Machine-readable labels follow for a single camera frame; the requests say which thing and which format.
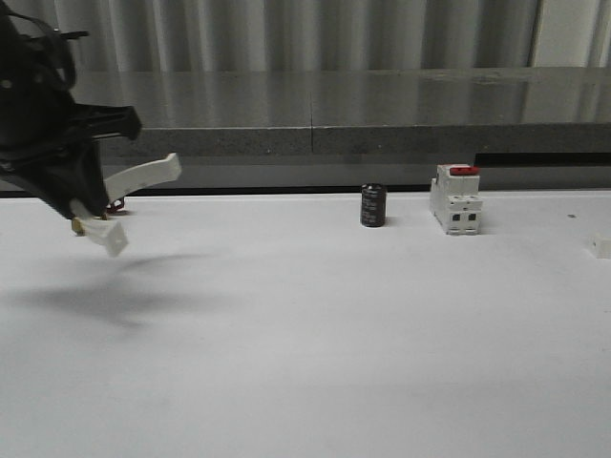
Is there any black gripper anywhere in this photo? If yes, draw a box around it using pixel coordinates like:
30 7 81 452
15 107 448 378
1 9 141 219

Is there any white half pipe clamp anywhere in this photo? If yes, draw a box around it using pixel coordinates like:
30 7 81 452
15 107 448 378
80 153 181 257

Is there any brass valve red handwheel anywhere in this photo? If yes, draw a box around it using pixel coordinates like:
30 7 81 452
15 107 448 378
71 194 128 236

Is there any grey pleated curtain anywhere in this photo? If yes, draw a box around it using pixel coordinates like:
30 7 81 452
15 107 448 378
11 0 610 72

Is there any grey stone counter ledge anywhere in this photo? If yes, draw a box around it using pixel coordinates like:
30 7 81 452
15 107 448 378
74 68 610 165

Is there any black cylindrical capacitor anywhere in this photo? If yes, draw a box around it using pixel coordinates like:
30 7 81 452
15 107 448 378
360 183 387 228

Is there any white circuit breaker red switch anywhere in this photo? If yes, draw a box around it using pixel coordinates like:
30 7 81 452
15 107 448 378
430 164 483 236

